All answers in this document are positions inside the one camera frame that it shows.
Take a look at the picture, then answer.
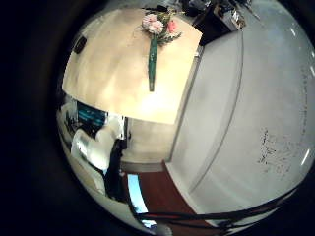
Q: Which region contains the dark green curved object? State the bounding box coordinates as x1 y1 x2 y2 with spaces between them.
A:
140 9 183 93

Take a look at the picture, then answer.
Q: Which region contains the black cable bundle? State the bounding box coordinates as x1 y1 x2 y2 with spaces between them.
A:
131 188 298 230

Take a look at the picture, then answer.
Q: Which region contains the clear glass vase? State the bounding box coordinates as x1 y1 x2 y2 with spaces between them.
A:
73 35 89 55

